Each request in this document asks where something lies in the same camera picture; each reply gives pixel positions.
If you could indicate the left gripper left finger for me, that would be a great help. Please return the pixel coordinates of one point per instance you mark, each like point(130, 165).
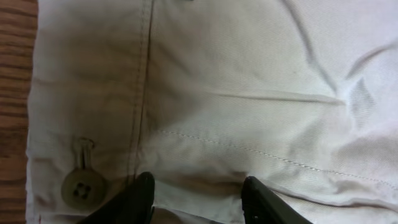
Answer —
point(134, 205)

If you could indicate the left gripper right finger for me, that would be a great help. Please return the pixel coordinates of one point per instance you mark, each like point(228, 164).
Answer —
point(262, 206)

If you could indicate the beige khaki shorts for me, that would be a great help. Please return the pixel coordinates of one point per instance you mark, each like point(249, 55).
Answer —
point(300, 94)

